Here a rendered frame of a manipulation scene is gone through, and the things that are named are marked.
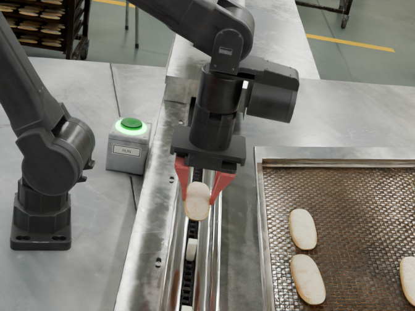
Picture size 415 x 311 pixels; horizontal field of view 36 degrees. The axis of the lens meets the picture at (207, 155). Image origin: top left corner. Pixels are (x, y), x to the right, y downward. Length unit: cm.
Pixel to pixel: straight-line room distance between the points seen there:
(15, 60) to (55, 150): 13
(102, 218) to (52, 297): 19
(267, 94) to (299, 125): 65
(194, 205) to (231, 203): 23
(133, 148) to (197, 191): 23
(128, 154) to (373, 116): 71
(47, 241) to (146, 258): 15
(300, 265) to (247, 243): 18
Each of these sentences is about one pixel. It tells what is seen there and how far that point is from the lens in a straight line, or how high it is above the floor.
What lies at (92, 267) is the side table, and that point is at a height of 82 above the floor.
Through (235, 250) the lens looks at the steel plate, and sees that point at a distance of 100.
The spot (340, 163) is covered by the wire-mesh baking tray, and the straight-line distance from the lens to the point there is 111.
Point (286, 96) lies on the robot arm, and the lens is 80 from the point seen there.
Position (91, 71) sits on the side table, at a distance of 154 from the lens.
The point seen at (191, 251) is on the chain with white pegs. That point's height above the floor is 86.
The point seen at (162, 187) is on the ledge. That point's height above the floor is 86.
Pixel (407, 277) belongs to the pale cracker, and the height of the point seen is 93.
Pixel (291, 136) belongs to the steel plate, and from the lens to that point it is 139.
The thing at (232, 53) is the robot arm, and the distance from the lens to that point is 77.
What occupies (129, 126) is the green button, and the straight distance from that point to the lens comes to 111.
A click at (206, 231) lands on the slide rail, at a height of 85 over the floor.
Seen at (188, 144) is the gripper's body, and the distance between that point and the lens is 84.
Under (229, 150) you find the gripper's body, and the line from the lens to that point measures 85.
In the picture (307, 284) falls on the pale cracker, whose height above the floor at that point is 91.
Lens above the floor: 142
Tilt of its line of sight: 29 degrees down
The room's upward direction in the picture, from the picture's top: 11 degrees clockwise
